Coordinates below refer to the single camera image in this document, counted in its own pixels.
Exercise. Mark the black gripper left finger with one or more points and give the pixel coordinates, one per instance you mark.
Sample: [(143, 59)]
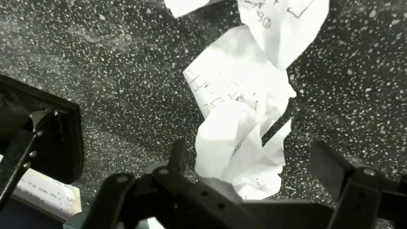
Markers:
[(165, 194)]

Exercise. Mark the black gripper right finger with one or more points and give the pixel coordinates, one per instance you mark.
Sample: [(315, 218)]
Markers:
[(362, 194)]

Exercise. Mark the paper pile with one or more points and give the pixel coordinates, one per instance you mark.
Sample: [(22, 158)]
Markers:
[(240, 85)]

